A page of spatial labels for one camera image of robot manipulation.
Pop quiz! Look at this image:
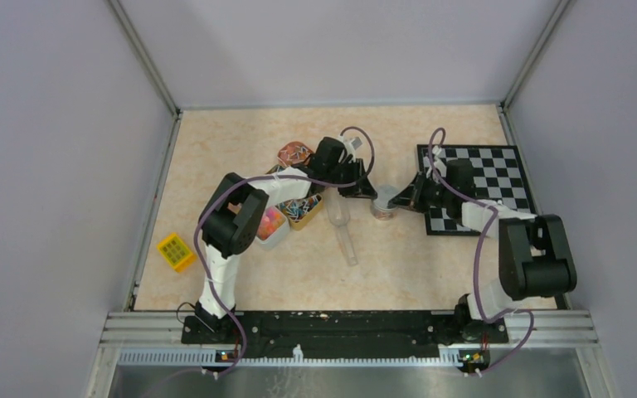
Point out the clear glass jar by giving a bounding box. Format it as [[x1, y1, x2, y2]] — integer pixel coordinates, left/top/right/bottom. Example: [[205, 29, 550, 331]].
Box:
[[370, 200, 396, 221]]

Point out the gold lollipop tin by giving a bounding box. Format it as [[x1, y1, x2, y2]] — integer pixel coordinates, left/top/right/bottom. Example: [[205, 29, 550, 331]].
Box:
[[263, 167, 322, 231]]

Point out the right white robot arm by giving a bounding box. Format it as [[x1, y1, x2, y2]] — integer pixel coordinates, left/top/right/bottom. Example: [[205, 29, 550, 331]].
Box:
[[411, 159, 577, 342]]

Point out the pink candy tin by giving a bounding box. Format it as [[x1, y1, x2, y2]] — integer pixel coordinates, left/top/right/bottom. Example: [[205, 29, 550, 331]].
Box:
[[276, 141, 314, 167]]

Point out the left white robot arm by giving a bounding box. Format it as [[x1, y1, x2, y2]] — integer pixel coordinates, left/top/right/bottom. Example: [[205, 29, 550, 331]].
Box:
[[194, 133, 377, 343]]

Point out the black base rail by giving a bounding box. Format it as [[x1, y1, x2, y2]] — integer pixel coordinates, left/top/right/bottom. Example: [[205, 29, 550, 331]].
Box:
[[181, 309, 508, 359]]

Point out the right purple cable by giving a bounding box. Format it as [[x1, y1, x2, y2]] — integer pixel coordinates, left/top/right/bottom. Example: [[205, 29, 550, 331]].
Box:
[[427, 127, 536, 377]]

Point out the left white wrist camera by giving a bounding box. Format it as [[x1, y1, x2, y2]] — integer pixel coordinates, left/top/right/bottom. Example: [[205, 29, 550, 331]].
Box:
[[340, 136, 362, 158]]

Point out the yellow plastic cube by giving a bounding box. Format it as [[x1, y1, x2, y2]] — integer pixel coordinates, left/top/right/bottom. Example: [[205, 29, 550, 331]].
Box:
[[156, 233, 197, 273]]

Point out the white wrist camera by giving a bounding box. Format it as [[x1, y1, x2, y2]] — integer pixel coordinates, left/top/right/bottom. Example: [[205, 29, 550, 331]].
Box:
[[424, 146, 447, 181], [340, 136, 362, 158]]

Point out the silver round lid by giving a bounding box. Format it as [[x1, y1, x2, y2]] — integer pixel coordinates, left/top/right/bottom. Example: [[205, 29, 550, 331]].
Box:
[[372, 184, 400, 211]]

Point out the white star candy tin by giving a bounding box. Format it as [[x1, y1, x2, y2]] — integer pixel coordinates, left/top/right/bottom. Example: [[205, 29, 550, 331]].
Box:
[[255, 206, 291, 250]]

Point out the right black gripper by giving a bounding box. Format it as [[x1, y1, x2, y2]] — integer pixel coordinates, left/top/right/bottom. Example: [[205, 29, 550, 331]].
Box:
[[388, 172, 453, 214]]

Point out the clear plastic scoop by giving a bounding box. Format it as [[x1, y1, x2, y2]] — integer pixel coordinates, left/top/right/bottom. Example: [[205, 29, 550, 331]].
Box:
[[324, 188, 358, 266]]

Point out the black white chessboard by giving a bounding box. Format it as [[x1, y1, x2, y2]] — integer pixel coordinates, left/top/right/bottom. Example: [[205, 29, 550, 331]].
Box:
[[416, 144, 537, 236]]

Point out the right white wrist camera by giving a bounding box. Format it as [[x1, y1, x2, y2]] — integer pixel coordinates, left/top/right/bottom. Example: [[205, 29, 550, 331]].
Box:
[[424, 146, 447, 181]]

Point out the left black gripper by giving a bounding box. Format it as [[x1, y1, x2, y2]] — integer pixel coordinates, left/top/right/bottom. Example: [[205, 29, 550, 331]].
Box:
[[326, 159, 377, 200]]

